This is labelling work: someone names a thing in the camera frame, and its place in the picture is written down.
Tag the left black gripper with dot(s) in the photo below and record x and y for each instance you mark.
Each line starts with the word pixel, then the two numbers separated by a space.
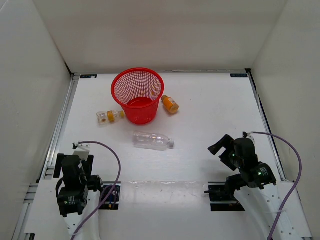
pixel 87 165

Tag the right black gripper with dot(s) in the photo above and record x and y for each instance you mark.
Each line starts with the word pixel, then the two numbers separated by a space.
pixel 225 142

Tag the clear bottle with yellow label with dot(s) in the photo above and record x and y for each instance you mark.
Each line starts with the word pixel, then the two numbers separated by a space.
pixel 109 117

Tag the orange juice plastic bottle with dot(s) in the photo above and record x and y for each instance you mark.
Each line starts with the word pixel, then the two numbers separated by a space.
pixel 170 105

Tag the large clear plastic bottle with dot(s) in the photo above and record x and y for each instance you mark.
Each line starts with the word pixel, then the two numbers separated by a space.
pixel 153 141

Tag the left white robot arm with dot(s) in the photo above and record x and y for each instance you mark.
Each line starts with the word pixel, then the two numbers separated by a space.
pixel 78 194

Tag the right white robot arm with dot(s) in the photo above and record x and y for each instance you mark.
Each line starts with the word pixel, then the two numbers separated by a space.
pixel 253 189

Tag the red mesh plastic bin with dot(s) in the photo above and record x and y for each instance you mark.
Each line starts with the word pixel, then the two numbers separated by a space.
pixel 138 91

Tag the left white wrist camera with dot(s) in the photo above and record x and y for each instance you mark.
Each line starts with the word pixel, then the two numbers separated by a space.
pixel 82 150

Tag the left aluminium frame rail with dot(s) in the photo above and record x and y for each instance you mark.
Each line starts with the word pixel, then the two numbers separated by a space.
pixel 48 166

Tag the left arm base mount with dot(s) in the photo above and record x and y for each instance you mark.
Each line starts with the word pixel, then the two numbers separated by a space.
pixel 113 200

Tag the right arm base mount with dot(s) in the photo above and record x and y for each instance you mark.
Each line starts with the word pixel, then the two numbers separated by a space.
pixel 221 201

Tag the right black frame rail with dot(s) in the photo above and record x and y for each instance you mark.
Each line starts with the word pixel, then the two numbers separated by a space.
pixel 266 125

